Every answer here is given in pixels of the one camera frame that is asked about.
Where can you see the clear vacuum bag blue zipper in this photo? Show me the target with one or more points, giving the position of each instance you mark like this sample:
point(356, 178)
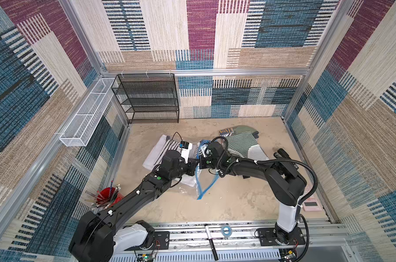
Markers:
point(176, 169)

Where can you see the blue tape roll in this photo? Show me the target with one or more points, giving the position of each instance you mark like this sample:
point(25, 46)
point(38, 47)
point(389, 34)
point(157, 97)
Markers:
point(226, 231)

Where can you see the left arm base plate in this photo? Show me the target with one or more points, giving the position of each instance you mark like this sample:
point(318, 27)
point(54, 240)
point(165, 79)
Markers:
point(157, 240)

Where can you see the white wire mesh basket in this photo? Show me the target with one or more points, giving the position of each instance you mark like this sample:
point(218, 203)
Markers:
point(84, 123)

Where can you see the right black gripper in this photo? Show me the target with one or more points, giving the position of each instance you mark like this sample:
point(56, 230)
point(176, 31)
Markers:
point(204, 160)

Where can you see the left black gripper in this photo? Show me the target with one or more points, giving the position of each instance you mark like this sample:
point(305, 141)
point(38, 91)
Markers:
point(192, 165)

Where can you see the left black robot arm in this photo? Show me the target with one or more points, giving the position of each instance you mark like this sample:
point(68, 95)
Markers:
point(99, 236)

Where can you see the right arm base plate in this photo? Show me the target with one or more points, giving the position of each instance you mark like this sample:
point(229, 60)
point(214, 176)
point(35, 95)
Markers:
point(273, 236)

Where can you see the green white striped garment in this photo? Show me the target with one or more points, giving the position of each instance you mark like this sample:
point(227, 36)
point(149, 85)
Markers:
point(245, 145)

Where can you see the black marker pen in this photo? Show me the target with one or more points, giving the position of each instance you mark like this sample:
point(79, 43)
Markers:
point(210, 239)

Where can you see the red pencil cup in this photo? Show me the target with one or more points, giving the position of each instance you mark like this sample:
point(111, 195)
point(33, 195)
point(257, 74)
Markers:
point(105, 198)

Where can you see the black wire mesh shelf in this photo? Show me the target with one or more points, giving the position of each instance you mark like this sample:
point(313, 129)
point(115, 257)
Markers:
point(147, 98)

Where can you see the white tank top navy trim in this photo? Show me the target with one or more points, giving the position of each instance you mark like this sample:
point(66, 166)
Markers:
point(156, 155)

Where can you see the pink calculator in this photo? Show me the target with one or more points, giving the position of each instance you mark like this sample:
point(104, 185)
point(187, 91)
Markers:
point(312, 204)

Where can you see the black stapler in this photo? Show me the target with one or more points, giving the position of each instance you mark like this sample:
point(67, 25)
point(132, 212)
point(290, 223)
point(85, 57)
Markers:
point(281, 153)

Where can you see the black white striped garment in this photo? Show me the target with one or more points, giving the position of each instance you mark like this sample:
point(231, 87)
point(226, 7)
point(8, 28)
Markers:
point(177, 155)

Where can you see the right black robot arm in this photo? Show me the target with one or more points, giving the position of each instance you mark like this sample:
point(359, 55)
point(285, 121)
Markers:
point(291, 181)

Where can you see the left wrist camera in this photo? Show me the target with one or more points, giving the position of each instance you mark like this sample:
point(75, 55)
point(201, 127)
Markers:
point(185, 149)

